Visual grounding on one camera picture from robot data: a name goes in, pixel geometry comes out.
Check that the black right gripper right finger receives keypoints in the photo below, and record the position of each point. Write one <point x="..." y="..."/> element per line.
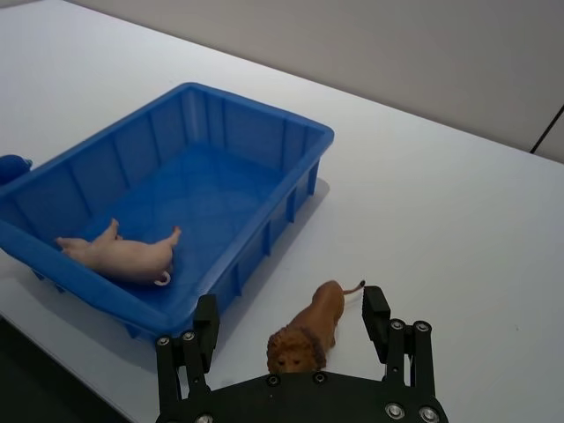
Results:
<point x="376" y="324"/>

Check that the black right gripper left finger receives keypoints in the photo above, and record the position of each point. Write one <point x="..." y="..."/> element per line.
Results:
<point x="205" y="328"/>

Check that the brown toy lion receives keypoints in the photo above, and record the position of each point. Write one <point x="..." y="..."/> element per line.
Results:
<point x="315" y="324"/>

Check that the pink toy pig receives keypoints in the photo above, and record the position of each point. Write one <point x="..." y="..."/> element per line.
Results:
<point x="128" y="260"/>

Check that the blue plastic bin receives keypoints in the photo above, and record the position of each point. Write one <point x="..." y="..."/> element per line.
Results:
<point x="211" y="185"/>

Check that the small blue rounded object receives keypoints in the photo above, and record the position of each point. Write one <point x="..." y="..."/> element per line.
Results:
<point x="12" y="166"/>

